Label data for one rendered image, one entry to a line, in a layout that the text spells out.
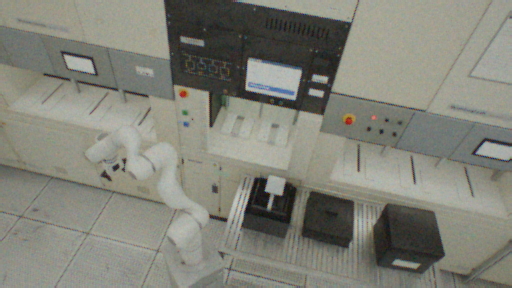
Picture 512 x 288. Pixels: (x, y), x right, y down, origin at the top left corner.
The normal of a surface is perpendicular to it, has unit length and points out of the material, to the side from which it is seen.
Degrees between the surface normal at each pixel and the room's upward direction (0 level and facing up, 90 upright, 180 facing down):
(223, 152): 0
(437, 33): 90
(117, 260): 0
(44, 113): 0
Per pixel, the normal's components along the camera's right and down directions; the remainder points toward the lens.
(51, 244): 0.09, -0.68
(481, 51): -0.21, 0.70
